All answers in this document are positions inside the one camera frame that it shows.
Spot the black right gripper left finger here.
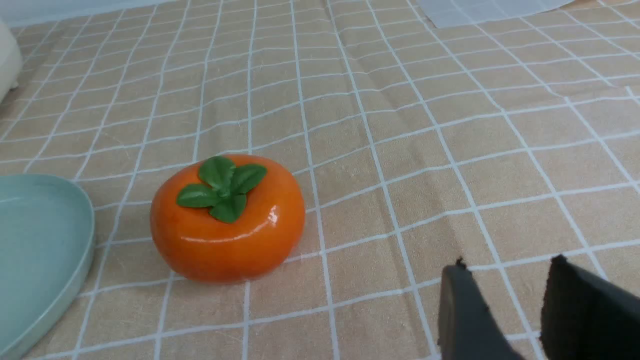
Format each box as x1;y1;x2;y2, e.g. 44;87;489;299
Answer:
438;258;523;360

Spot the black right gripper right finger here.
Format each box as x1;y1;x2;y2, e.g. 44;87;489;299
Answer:
540;255;640;360

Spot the cream white toaster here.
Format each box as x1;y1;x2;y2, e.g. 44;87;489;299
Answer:
0;19;23;101

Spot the orange checkered tablecloth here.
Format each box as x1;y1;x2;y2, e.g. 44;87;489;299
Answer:
1;0;640;360

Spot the orange persimmon with green leaves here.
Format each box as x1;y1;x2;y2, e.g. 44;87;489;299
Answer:
150;153;306;284

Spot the light green plate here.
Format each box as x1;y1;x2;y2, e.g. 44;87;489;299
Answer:
0;173;96;360

